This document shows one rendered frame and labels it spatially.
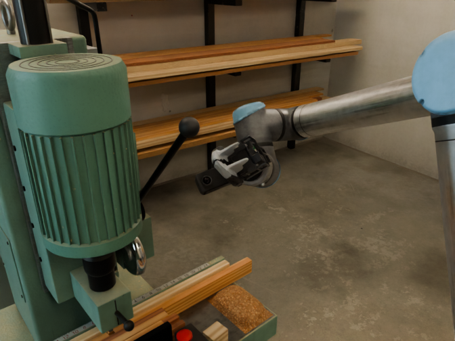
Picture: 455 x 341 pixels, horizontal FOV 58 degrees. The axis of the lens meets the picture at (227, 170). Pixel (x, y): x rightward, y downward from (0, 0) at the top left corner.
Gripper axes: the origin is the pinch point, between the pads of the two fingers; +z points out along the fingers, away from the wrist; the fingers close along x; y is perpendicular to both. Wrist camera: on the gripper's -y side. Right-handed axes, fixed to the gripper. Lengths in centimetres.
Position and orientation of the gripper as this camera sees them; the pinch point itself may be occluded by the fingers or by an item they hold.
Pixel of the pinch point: (214, 163)
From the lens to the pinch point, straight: 78.2
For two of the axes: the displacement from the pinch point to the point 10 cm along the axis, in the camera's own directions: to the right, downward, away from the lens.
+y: 8.3, -5.1, -2.2
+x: 4.7, 8.6, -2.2
